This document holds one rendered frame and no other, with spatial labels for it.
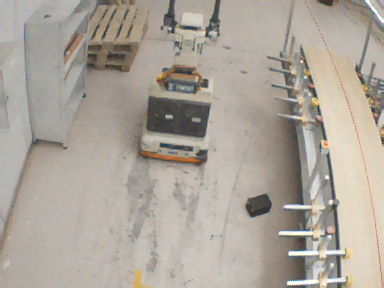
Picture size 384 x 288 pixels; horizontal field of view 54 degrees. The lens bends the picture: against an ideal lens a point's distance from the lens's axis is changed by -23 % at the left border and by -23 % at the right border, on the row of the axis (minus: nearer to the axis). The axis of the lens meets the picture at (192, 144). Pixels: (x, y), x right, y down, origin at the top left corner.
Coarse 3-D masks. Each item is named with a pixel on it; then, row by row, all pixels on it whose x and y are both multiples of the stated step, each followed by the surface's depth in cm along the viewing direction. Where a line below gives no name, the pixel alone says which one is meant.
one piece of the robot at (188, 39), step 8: (176, 32) 397; (184, 32) 397; (192, 32) 396; (200, 32) 396; (208, 32) 404; (176, 40) 402; (184, 40) 402; (192, 40) 401; (200, 40) 401; (184, 48) 407; (192, 48) 406; (176, 56) 421; (184, 56) 419; (192, 56) 419; (176, 64) 427; (184, 64) 426; (192, 64) 426
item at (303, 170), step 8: (280, 56) 494; (288, 80) 452; (288, 96) 441; (296, 112) 414; (296, 128) 398; (296, 136) 393; (296, 144) 389; (304, 144) 384; (296, 152) 385; (304, 152) 377; (304, 160) 370; (304, 168) 363; (304, 176) 356; (304, 184) 350; (304, 192) 343; (304, 200) 337; (304, 216) 325; (304, 224) 319; (304, 240) 308; (304, 248) 303; (312, 248) 302; (304, 264) 291; (304, 272) 285; (312, 272) 285
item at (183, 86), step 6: (162, 78) 392; (168, 84) 389; (174, 84) 388; (180, 84) 387; (186, 84) 386; (192, 84) 385; (198, 84) 393; (168, 90) 398; (174, 90) 398; (180, 90) 397; (186, 90) 396; (192, 90) 394
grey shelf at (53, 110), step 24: (48, 0) 376; (72, 0) 374; (48, 24) 341; (72, 24) 393; (48, 48) 359; (48, 72) 379; (72, 72) 457; (48, 96) 399; (72, 96) 486; (48, 120) 420
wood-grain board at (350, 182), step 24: (312, 48) 479; (312, 72) 437; (336, 72) 448; (336, 96) 413; (360, 96) 422; (336, 120) 384; (360, 120) 390; (336, 144) 359; (360, 144) 364; (336, 168) 338; (360, 168) 341; (336, 192) 318; (360, 192) 320; (336, 216) 304; (360, 216) 301; (360, 240) 284; (360, 264) 267
